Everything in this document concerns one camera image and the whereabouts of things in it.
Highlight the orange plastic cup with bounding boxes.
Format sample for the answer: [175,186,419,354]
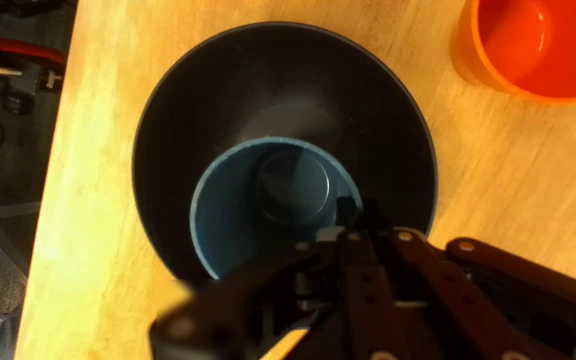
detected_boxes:
[461,0,576,102]

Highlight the black bowl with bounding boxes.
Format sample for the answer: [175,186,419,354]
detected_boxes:
[132,23,437,291]

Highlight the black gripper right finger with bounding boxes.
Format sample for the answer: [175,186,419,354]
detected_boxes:
[336,199,576,360]

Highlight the dark teal plastic cup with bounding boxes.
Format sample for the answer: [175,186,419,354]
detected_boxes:
[188,136,365,280]

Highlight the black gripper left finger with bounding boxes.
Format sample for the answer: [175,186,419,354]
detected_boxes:
[148,229,347,360]

